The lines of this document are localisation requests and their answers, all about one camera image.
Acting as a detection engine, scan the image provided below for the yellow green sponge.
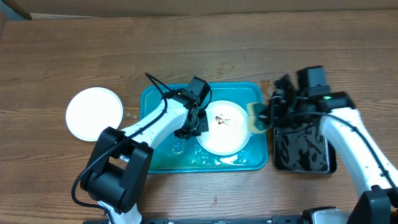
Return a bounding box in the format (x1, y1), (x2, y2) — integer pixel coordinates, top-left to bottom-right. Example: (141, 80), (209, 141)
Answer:
(246, 102), (267, 134)

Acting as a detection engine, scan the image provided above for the white plate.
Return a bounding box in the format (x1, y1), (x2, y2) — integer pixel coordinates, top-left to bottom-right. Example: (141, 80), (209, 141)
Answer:
(65, 87), (124, 142)
(197, 100), (251, 156)

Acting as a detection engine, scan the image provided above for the white plate front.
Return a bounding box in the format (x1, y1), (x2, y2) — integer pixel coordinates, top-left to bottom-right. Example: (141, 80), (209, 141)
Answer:
(65, 87), (124, 142)

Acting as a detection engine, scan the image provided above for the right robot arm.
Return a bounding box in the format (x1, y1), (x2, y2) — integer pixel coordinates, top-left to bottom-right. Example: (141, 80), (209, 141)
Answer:
(248, 65), (397, 224)

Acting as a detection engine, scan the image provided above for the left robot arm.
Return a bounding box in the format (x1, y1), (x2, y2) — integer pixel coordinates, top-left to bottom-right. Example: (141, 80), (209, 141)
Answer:
(71, 77), (212, 223)

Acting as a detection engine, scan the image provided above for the teal plastic tray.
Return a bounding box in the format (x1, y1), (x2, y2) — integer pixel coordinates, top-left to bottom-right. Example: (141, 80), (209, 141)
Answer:
(149, 82), (268, 174)

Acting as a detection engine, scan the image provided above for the black water tray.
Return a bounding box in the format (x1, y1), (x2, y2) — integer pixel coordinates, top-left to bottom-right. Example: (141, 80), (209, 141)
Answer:
(274, 123), (337, 174)

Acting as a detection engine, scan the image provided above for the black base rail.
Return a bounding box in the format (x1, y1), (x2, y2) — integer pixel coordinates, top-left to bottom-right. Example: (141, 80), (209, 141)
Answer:
(83, 207), (346, 224)

